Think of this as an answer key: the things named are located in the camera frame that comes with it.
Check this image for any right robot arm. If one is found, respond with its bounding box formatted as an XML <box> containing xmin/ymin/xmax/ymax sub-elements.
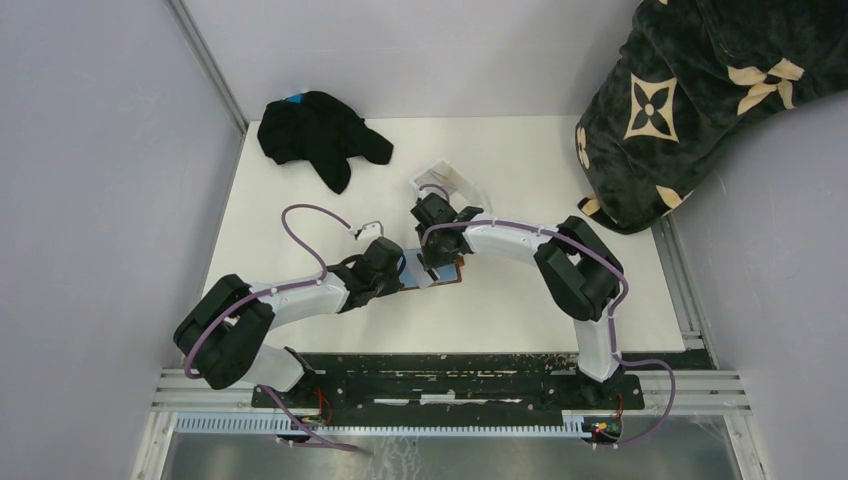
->
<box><xmin>411</xmin><ymin>193</ymin><xmax>630</xmax><ymax>408</ymax></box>

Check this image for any black cloth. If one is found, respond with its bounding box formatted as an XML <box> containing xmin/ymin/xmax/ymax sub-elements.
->
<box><xmin>257</xmin><ymin>91</ymin><xmax>394</xmax><ymax>194</ymax></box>

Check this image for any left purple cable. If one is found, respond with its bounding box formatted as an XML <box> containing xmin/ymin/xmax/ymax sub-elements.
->
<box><xmin>184</xmin><ymin>203</ymin><xmax>372</xmax><ymax>455</ymax></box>

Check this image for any brown leather card holder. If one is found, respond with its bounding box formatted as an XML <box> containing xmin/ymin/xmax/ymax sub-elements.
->
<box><xmin>397</xmin><ymin>250</ymin><xmax>465</xmax><ymax>291</ymax></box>

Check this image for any clear acrylic card box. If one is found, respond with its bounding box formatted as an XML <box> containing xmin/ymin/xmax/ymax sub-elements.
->
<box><xmin>408</xmin><ymin>159</ymin><xmax>492</xmax><ymax>211</ymax></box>

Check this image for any black patterned blanket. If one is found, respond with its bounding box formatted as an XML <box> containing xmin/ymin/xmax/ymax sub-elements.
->
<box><xmin>575</xmin><ymin>1</ymin><xmax>847</xmax><ymax>234</ymax></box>

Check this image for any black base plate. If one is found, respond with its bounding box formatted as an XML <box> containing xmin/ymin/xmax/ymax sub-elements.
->
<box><xmin>279</xmin><ymin>350</ymin><xmax>714</xmax><ymax>427</ymax></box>

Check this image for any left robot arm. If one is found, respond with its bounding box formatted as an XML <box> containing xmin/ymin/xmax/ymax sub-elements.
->
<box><xmin>173</xmin><ymin>237</ymin><xmax>405</xmax><ymax>407</ymax></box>

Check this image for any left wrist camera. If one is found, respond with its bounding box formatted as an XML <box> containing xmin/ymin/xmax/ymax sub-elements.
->
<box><xmin>353</xmin><ymin>221</ymin><xmax>384</xmax><ymax>243</ymax></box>

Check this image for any aluminium rail frame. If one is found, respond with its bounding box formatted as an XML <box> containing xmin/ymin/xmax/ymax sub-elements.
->
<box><xmin>131</xmin><ymin>220</ymin><xmax>766</xmax><ymax>479</ymax></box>

